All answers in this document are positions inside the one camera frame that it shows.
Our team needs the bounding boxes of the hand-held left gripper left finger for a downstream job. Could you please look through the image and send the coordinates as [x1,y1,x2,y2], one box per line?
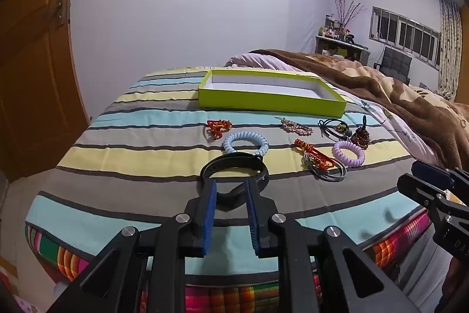
[47,178,217,313]

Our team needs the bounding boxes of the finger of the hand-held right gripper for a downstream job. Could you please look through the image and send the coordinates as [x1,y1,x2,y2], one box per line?
[397,173,454,212]
[411,161,469,190]

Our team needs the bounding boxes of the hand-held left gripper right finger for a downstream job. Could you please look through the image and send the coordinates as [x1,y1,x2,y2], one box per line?
[245,178,422,313]

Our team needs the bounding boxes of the black wristband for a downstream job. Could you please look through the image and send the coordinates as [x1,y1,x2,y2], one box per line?
[198,152,271,213]

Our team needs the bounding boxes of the dark red bead bracelet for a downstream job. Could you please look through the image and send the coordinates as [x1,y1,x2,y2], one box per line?
[350,115,369,150]

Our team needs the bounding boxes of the blue spiral hair tie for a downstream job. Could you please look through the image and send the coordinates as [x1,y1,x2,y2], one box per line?
[222,131,270,157]

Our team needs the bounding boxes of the red tassel knot ornament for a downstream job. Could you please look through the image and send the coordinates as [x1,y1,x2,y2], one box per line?
[293,138,336,170]

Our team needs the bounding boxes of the black hair tie with beads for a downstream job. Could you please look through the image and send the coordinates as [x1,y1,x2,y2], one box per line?
[317,118,354,141]

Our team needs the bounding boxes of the pink beaded hair clip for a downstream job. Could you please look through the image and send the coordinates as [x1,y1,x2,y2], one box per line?
[275,116,314,137]

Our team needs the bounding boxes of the green cardboard box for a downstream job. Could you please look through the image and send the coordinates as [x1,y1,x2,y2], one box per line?
[198,69,347,118]

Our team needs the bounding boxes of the brown fleece blanket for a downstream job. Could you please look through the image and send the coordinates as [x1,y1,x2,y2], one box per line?
[249,49,469,189]

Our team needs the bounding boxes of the silver bangles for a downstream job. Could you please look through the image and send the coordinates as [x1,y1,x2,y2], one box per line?
[301,152,347,183]

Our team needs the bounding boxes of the black chair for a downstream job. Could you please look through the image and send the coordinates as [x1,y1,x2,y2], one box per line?
[374,46,413,86]

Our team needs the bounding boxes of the patterned curtain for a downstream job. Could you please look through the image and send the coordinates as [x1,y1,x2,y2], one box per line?
[438,0,462,103]

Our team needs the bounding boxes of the window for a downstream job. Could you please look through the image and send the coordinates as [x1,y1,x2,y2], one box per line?
[369,6,441,71]

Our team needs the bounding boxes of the colourful woven blanket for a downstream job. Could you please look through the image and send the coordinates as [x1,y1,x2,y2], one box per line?
[24,210,435,313]

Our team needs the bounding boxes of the cluttered shelf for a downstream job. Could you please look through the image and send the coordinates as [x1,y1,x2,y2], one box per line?
[315,14,371,62]

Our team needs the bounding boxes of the vase of flower branches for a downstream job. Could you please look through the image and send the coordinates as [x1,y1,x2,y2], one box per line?
[333,0,367,29]

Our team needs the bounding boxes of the wooden door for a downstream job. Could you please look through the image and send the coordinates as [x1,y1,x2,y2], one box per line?
[0,0,92,185]

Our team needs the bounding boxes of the purple spiral hair tie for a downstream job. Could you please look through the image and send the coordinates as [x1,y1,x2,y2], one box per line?
[332,140,367,168]

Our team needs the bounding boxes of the red knotted cord ornament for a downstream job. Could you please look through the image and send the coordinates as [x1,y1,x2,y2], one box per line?
[204,119,233,141]

